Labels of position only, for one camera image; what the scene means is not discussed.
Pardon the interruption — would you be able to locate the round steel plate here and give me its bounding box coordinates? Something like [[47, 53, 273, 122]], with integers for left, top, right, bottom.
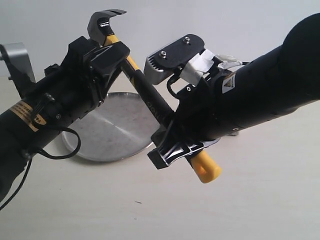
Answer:
[[70, 92, 160, 162]]

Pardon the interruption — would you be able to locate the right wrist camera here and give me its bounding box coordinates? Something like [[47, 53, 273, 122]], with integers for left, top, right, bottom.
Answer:
[[143, 34, 215, 86]]

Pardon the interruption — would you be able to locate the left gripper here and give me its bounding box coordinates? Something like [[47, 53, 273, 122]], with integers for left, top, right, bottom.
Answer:
[[32, 36, 130, 125]]

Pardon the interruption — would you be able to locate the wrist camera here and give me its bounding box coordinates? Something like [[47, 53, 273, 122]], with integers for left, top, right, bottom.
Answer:
[[143, 34, 215, 86], [0, 42, 36, 99]]

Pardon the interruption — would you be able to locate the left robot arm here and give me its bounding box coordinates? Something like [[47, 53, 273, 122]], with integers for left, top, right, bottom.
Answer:
[[0, 36, 130, 198]]

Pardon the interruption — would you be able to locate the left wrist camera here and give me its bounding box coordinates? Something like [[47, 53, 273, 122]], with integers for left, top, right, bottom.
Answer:
[[0, 42, 36, 99]]

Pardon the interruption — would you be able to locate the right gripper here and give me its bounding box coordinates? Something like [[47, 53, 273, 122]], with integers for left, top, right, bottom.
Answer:
[[147, 72, 240, 170]]

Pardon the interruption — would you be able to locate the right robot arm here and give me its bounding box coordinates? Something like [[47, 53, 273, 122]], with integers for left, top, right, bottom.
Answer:
[[144, 13, 320, 169]]

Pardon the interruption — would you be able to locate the black yellow claw hammer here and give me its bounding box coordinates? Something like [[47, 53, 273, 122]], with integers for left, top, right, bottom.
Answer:
[[86, 9, 223, 185]]

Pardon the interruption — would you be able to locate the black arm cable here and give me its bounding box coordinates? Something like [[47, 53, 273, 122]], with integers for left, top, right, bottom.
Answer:
[[0, 92, 82, 211]]

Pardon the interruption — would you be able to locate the red dome push button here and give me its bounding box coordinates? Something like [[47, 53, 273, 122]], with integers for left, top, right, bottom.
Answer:
[[227, 131, 240, 137]]

